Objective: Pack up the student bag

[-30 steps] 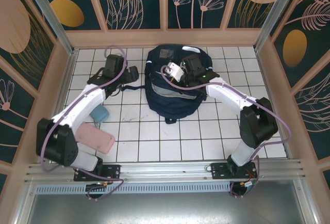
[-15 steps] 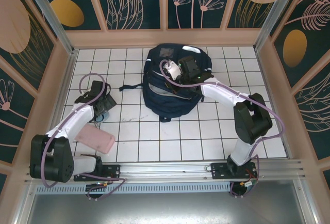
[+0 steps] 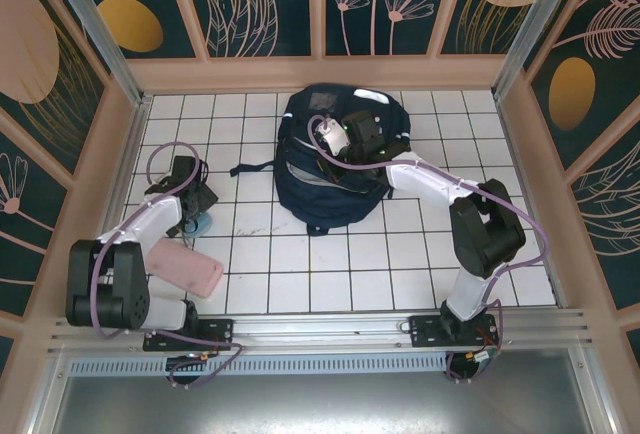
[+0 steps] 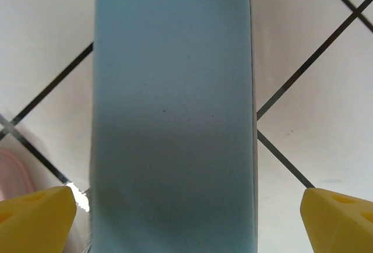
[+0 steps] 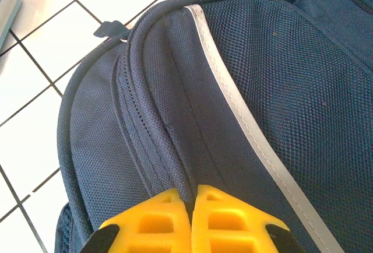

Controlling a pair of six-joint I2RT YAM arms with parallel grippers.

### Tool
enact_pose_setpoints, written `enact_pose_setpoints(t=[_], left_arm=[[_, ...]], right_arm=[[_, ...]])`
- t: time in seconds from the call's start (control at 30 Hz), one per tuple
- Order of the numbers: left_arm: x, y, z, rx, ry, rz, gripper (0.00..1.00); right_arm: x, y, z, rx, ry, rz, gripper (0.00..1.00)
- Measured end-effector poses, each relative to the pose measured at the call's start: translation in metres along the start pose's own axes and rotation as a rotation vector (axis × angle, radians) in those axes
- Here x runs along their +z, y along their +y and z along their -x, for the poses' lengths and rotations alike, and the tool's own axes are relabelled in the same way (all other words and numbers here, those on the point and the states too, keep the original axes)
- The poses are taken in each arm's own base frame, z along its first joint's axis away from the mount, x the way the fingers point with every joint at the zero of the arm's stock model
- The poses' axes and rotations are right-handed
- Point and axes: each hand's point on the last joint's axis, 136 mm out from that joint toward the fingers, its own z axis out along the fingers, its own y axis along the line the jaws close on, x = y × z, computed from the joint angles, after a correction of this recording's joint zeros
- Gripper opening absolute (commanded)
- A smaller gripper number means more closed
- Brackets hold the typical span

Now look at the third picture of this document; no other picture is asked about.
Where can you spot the light blue round container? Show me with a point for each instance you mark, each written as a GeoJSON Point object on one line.
{"type": "Point", "coordinates": [205, 224]}

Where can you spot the navy blue backpack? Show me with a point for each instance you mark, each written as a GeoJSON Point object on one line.
{"type": "Point", "coordinates": [325, 194]}

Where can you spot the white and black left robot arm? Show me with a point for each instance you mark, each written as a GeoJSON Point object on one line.
{"type": "Point", "coordinates": [145, 224]}

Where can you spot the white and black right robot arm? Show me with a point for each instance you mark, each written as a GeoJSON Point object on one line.
{"type": "Point", "coordinates": [485, 229]}

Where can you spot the pink pencil case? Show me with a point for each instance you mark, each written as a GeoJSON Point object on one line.
{"type": "Point", "coordinates": [190, 269]}

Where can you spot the grey metal sheet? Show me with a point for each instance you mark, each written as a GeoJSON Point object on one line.
{"type": "Point", "coordinates": [320, 409]}

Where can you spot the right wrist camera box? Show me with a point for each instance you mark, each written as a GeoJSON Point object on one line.
{"type": "Point", "coordinates": [335, 140]}

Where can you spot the aluminium side rail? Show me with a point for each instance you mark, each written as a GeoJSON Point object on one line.
{"type": "Point", "coordinates": [114, 204]}

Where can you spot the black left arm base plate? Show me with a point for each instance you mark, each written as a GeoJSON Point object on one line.
{"type": "Point", "coordinates": [220, 331]}

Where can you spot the orange circle leaf wall panel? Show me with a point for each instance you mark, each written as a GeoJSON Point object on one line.
{"type": "Point", "coordinates": [295, 14]}

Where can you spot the small pink flower wall panel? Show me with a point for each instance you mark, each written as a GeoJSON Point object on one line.
{"type": "Point", "coordinates": [30, 214]}

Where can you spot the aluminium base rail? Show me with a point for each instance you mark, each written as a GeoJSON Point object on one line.
{"type": "Point", "coordinates": [320, 329]}

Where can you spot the aluminium corner post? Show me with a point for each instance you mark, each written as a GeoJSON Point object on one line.
{"type": "Point", "coordinates": [102, 39]}
{"type": "Point", "coordinates": [534, 29]}

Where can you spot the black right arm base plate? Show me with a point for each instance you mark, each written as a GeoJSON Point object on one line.
{"type": "Point", "coordinates": [425, 331]}

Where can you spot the large pink circle wall panel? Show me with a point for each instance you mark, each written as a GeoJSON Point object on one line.
{"type": "Point", "coordinates": [30, 29]}

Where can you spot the pink leaf outline wall panel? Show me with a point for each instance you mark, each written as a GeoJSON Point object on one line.
{"type": "Point", "coordinates": [610, 204]}

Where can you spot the orange oval leaf wall panel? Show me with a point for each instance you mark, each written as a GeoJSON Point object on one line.
{"type": "Point", "coordinates": [615, 89]}

